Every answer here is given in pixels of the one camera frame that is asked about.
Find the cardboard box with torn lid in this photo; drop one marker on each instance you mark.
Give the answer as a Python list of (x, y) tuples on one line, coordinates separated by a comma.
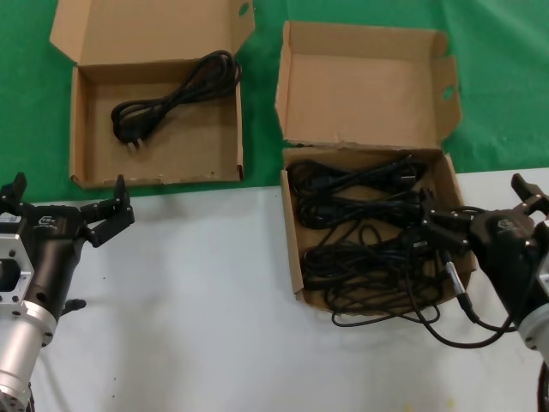
[(364, 94)]

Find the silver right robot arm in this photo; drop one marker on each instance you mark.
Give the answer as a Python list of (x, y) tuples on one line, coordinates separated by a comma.
[(536, 330)]

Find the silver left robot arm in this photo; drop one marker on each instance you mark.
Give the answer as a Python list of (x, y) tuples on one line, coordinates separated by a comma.
[(17, 347)]

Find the wide open cardboard box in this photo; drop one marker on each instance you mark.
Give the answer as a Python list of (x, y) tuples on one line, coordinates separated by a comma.
[(184, 141)]

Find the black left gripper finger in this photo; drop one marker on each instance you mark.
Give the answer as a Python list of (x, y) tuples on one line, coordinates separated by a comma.
[(10, 191), (118, 214)]

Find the green table cloth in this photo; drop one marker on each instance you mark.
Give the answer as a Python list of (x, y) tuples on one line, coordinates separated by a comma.
[(261, 107)]

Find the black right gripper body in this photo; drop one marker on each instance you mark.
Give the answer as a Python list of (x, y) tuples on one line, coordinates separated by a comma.
[(506, 249)]

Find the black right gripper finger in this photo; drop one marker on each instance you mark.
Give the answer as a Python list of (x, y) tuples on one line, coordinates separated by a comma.
[(446, 229), (536, 199)]

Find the silver left wrist bracket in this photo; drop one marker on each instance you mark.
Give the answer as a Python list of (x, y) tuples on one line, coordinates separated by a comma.
[(15, 253)]

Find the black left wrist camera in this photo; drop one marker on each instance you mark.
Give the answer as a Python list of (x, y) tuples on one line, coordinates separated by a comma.
[(8, 219)]

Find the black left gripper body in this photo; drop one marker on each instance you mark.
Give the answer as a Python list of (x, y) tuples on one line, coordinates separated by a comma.
[(49, 249)]

